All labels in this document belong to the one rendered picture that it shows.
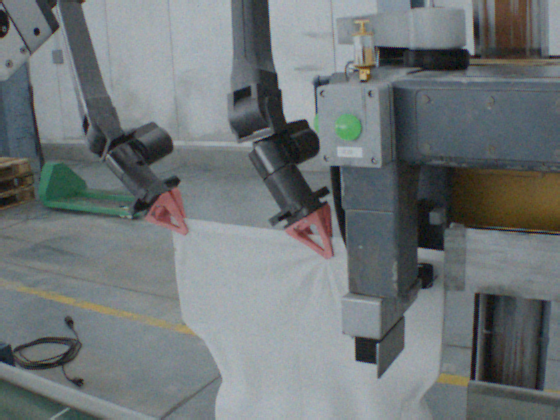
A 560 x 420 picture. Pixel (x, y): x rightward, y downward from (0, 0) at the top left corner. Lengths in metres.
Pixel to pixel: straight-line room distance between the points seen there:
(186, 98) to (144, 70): 0.69
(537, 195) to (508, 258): 0.15
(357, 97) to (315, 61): 5.89
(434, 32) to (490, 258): 0.32
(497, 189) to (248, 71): 0.43
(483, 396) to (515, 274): 0.41
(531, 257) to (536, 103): 0.28
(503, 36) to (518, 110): 0.51
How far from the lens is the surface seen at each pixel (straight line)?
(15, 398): 2.18
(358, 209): 0.81
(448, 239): 0.95
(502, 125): 0.74
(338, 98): 0.74
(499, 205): 1.07
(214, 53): 7.25
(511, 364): 1.40
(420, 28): 0.88
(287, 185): 1.02
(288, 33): 6.75
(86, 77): 1.31
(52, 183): 6.34
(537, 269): 0.94
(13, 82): 9.23
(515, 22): 1.23
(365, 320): 0.85
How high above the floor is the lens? 1.39
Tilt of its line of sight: 14 degrees down
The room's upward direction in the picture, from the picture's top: 4 degrees counter-clockwise
